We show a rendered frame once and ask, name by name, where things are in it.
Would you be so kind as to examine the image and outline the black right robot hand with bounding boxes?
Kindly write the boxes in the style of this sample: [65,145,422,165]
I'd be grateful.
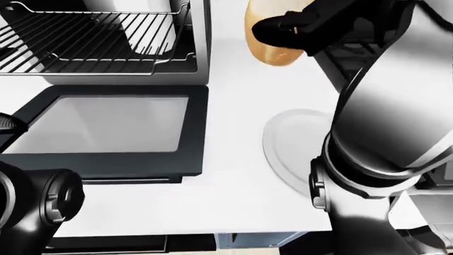
[251,0,389,57]

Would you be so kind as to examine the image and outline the golden bread loaf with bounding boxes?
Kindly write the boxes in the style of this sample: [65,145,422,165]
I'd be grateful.
[243,0,307,67]

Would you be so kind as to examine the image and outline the white toaster oven body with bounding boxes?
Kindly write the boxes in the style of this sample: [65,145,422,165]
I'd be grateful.
[0,0,213,86]

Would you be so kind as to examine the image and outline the black glass oven door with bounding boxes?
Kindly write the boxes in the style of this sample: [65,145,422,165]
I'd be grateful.
[0,84,210,185]

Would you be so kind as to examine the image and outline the white round plate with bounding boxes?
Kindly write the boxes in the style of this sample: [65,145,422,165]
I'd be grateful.
[262,108,333,198]

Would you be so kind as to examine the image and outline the metal wire oven rack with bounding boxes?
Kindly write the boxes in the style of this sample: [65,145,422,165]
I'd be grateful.
[0,0,198,77]

